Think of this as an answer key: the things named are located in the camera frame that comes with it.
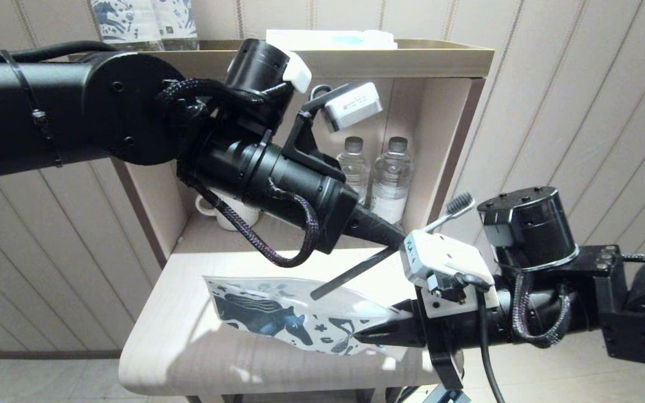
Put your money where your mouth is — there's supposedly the grey toothbrush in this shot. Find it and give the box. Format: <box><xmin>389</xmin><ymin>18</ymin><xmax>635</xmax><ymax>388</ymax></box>
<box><xmin>310</xmin><ymin>192</ymin><xmax>475</xmax><ymax>301</ymax></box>

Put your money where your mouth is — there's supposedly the white zip pouch blue horse print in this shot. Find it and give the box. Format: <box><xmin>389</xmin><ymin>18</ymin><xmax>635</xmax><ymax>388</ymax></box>
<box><xmin>202</xmin><ymin>275</ymin><xmax>413</xmax><ymax>360</ymax></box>

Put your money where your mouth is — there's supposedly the grey robot base chassis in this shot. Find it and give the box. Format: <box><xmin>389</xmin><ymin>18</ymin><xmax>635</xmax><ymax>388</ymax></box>
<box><xmin>423</xmin><ymin>389</ymin><xmax>471</xmax><ymax>403</ymax></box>

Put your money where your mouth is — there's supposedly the clear water bottle plain label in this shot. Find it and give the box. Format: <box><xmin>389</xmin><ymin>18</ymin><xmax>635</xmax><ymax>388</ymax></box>
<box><xmin>368</xmin><ymin>137</ymin><xmax>414</xmax><ymax>227</ymax></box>

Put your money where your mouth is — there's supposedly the clear water bottle dotted label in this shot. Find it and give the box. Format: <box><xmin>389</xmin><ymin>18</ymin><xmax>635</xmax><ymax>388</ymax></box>
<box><xmin>336</xmin><ymin>137</ymin><xmax>369</xmax><ymax>205</ymax></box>

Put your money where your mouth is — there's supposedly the white ribbed mug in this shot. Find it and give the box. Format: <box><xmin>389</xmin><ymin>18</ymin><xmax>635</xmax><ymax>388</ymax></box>
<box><xmin>196</xmin><ymin>190</ymin><xmax>260</xmax><ymax>231</ymax></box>

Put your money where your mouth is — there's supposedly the brown shelf tray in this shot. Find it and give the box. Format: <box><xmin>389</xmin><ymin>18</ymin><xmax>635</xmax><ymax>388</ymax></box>
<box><xmin>68</xmin><ymin>39</ymin><xmax>494</xmax><ymax>80</ymax></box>

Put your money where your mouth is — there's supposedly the flat white blue packet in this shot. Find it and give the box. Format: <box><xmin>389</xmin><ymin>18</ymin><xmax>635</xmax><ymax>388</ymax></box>
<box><xmin>265</xmin><ymin>29</ymin><xmax>399</xmax><ymax>51</ymax></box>

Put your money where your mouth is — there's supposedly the beige wooden shelf unit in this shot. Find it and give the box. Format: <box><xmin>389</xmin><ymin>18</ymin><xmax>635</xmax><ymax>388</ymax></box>
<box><xmin>68</xmin><ymin>38</ymin><xmax>496</xmax><ymax>403</ymax></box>

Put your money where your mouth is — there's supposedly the small blue printed white pouch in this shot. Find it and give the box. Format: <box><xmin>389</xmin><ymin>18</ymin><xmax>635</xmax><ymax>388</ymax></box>
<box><xmin>152</xmin><ymin>0</ymin><xmax>200</xmax><ymax>51</ymax></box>

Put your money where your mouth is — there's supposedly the large blue printed white pouch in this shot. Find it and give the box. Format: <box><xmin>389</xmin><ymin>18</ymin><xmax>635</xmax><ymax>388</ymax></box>
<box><xmin>90</xmin><ymin>0</ymin><xmax>165</xmax><ymax>45</ymax></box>

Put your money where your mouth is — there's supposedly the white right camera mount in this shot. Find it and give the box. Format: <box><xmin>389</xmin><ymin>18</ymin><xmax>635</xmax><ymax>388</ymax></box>
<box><xmin>406</xmin><ymin>231</ymin><xmax>499</xmax><ymax>320</ymax></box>

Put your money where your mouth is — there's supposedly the braided grey right arm cable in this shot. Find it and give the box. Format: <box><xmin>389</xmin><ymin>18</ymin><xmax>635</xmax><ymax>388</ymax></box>
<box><xmin>512</xmin><ymin>271</ymin><xmax>572</xmax><ymax>349</ymax></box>

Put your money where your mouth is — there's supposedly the braided black left arm cable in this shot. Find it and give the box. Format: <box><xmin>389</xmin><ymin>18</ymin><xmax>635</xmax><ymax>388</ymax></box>
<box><xmin>157</xmin><ymin>78</ymin><xmax>321</xmax><ymax>268</ymax></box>

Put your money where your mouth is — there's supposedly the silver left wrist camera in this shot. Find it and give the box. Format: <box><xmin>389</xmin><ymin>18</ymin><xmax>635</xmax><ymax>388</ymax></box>
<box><xmin>322</xmin><ymin>82</ymin><xmax>384</xmax><ymax>133</ymax></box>

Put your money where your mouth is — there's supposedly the black left camera cable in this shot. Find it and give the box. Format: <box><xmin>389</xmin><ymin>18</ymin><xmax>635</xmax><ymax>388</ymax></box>
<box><xmin>309</xmin><ymin>84</ymin><xmax>337</xmax><ymax>110</ymax></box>

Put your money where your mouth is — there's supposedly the smooth black left arm cable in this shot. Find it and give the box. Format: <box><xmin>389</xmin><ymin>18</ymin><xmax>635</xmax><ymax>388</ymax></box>
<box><xmin>0</xmin><ymin>41</ymin><xmax>119</xmax><ymax>63</ymax></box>

